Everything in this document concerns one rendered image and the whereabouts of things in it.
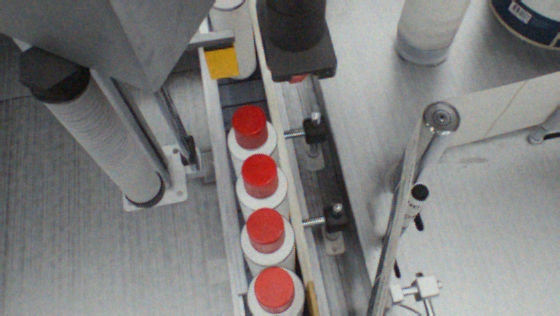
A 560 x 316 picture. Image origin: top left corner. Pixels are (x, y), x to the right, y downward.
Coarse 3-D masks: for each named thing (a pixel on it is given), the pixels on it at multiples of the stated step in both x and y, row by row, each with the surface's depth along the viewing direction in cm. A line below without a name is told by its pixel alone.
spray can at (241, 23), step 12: (228, 0) 60; (240, 0) 61; (216, 12) 61; (228, 12) 61; (240, 12) 62; (216, 24) 64; (228, 24) 63; (240, 24) 64; (240, 36) 66; (252, 36) 69; (240, 48) 68; (252, 48) 71; (240, 60) 70; (252, 60) 72; (240, 72) 73; (252, 72) 75
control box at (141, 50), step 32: (0, 0) 24; (32, 0) 23; (64, 0) 22; (96, 0) 20; (128, 0) 21; (160, 0) 24; (192, 0) 27; (32, 32) 26; (64, 32) 24; (96, 32) 23; (128, 32) 22; (160, 32) 25; (192, 32) 28; (96, 64) 26; (128, 64) 25; (160, 64) 26
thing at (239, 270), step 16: (208, 80) 65; (224, 128) 63; (224, 144) 61; (224, 160) 60; (224, 176) 59; (224, 192) 59; (224, 208) 58; (240, 256) 55; (240, 272) 55; (240, 288) 54
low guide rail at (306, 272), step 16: (256, 16) 76; (256, 32) 74; (272, 80) 71; (272, 96) 70; (272, 112) 69; (288, 160) 66; (288, 176) 64; (288, 192) 64; (304, 240) 61; (304, 256) 60; (304, 272) 59; (304, 288) 60
